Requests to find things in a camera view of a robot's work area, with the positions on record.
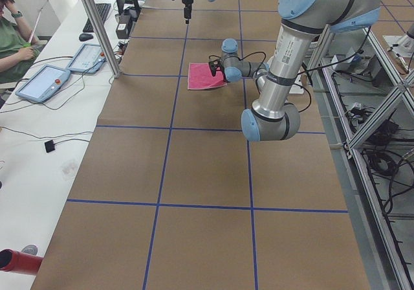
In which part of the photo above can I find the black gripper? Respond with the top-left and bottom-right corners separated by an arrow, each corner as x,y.
172,0 -> 193,24
208,60 -> 224,76

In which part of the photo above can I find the pink and grey towel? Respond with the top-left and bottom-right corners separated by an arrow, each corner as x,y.
187,63 -> 227,91

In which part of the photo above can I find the black power box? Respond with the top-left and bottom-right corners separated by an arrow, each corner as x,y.
116,15 -> 133,39

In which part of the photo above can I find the black keyboard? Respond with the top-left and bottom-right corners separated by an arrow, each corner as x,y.
82,3 -> 112,34

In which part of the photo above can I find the far teach pendant tablet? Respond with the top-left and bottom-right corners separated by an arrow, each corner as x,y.
67,43 -> 106,74

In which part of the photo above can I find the teach pendant tablet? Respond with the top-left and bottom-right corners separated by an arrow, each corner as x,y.
16,65 -> 71,103
67,43 -> 106,74

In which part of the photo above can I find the black computer mouse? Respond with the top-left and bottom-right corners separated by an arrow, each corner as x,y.
78,33 -> 94,42

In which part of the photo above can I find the near teach pendant tablet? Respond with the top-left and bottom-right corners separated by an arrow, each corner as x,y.
16,65 -> 71,103

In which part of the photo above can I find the person in green shirt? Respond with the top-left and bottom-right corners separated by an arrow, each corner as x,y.
1,0 -> 39,84

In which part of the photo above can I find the small black square device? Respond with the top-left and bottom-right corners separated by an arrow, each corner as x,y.
44,140 -> 56,153

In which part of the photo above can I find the red cylinder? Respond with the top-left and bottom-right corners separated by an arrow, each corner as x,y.
1,249 -> 43,276

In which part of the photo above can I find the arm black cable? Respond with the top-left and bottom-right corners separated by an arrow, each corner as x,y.
208,51 -> 313,113

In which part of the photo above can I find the aluminium frame post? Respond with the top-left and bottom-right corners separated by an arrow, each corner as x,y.
81,0 -> 120,78

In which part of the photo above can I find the aluminium frame rail structure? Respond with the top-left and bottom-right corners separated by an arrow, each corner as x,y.
311,29 -> 413,289

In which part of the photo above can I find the floor cable bundle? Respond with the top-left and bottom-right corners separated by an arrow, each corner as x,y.
342,102 -> 414,213

